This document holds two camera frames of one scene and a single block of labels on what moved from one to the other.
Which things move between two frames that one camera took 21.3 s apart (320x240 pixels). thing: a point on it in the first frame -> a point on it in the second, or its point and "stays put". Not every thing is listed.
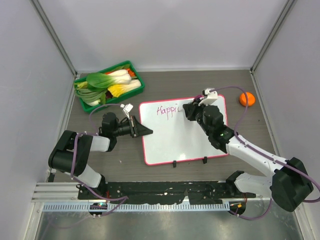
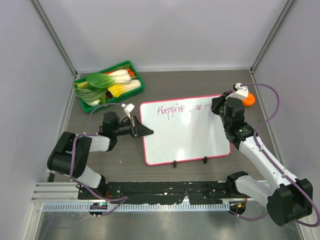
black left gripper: x=141 y=130 stays put
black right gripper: x=191 y=108 -> x=217 y=102
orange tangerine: x=251 y=99 stays put
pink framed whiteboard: x=176 y=138 stays put
